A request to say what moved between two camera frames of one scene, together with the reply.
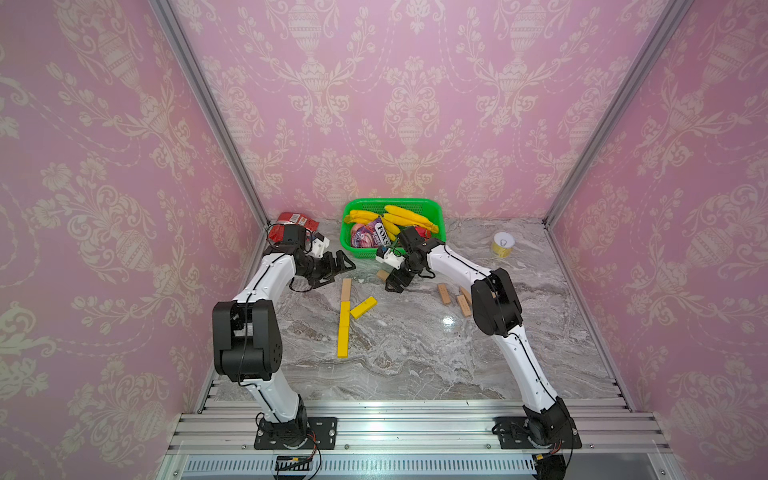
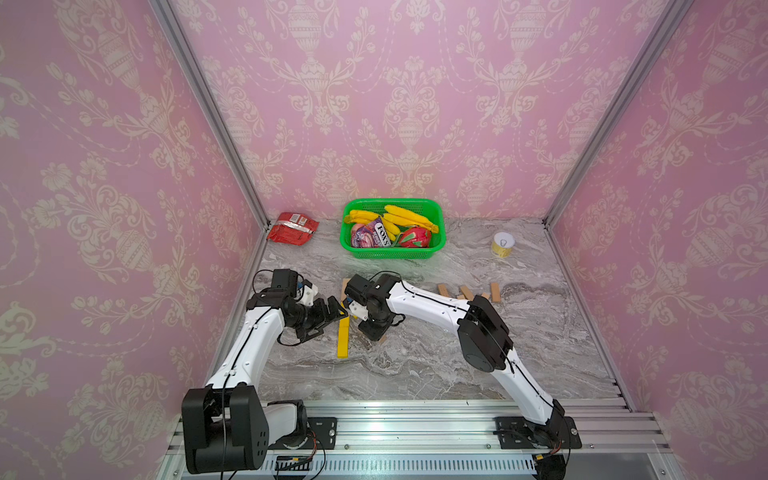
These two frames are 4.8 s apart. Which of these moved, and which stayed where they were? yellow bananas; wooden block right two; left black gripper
Moved: left black gripper
Stayed: wooden block right two; yellow bananas
